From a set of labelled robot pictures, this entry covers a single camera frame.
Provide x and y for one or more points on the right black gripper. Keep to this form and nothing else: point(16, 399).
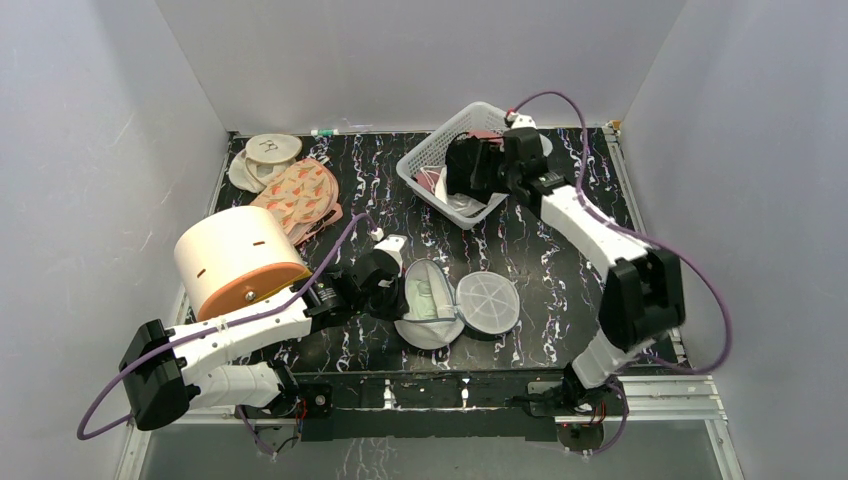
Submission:
point(463, 168)

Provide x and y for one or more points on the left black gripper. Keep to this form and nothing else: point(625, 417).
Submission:
point(397, 308)

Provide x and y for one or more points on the white mesh laundry bag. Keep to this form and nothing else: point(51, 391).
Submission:
point(483, 301)

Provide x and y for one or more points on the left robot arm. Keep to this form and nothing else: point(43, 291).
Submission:
point(170, 371)

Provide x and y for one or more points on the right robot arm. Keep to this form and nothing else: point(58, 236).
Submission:
point(642, 297)

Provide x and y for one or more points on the light green bra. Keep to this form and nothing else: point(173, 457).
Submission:
point(421, 301)

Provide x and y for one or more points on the white plastic laundry basket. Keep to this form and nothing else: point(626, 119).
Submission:
point(430, 151)

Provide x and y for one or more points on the white crumpled cloth bag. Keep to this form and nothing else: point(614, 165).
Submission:
point(457, 199)

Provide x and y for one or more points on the white orange cylindrical container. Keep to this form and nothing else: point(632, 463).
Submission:
point(235, 258)

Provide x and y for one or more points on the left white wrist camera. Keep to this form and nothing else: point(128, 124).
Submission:
point(394, 246)

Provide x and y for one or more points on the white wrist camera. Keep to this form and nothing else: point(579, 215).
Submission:
point(515, 120)
point(394, 246)

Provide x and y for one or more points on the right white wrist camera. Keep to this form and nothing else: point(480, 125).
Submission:
point(515, 120)

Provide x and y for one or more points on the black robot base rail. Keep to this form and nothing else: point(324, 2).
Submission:
point(535, 405)

